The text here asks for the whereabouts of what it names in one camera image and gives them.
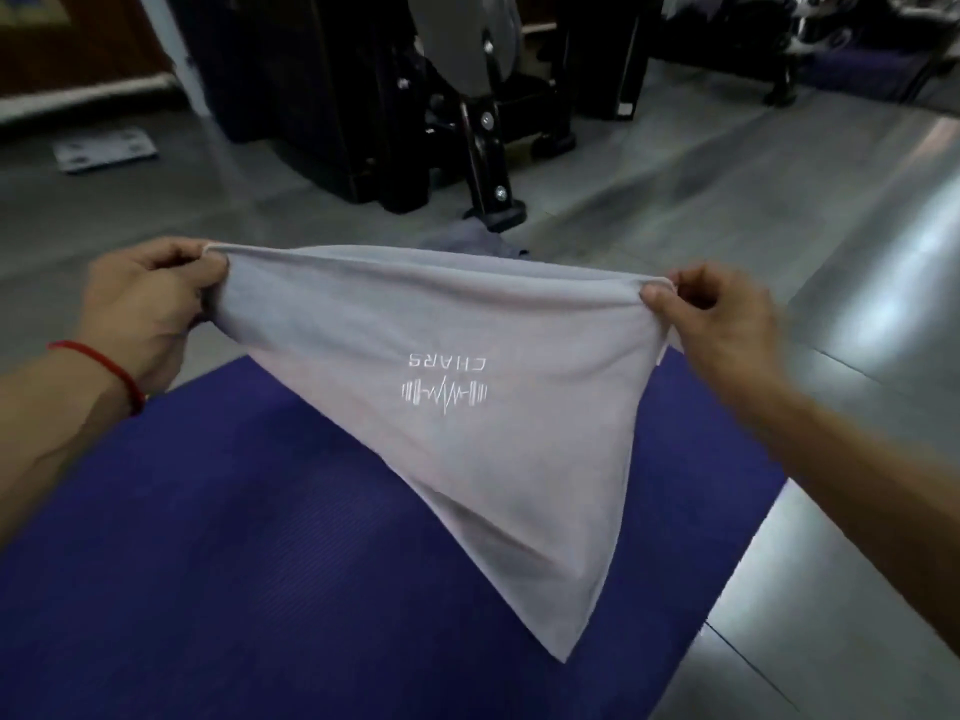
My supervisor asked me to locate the person's right hand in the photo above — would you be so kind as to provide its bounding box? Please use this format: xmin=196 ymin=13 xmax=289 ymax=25
xmin=641 ymin=261 xmax=789 ymax=413

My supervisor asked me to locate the person's left hand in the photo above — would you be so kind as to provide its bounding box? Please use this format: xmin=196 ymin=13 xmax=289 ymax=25
xmin=74 ymin=237 xmax=230 ymax=398

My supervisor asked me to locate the purple ribbed mat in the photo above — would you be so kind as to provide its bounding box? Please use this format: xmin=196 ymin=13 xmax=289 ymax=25
xmin=0 ymin=344 xmax=789 ymax=720

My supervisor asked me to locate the light grey towel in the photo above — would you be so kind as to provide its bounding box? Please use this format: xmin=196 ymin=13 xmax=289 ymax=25
xmin=202 ymin=243 xmax=685 ymax=663

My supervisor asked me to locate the dark grey printed towel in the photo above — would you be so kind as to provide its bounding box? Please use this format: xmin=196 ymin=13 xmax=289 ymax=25
xmin=416 ymin=219 xmax=530 ymax=260

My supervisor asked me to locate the person's right forearm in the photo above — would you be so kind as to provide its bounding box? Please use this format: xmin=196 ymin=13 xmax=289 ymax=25
xmin=731 ymin=381 xmax=960 ymax=653

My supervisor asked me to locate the person's left forearm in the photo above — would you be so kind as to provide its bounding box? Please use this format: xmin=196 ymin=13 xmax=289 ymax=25
xmin=0 ymin=351 xmax=140 ymax=548

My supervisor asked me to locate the white bathroom scale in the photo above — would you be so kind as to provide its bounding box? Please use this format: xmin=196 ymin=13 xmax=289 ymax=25
xmin=52 ymin=126 xmax=159 ymax=176

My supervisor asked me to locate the black weight stack machine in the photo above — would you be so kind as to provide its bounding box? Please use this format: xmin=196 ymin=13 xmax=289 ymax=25
xmin=161 ymin=0 xmax=654 ymax=233

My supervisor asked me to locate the purple exercise pad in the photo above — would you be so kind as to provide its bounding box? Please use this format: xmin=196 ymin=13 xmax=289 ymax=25
xmin=806 ymin=48 xmax=931 ymax=95

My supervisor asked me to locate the red string bracelet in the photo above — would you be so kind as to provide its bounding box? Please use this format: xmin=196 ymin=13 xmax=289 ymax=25
xmin=46 ymin=340 xmax=148 ymax=417

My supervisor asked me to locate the white wall pipe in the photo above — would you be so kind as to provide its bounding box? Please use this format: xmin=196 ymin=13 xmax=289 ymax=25
xmin=0 ymin=72 xmax=181 ymax=125

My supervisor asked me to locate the white upright post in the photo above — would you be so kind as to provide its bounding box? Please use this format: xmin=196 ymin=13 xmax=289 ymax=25
xmin=138 ymin=0 xmax=208 ymax=117

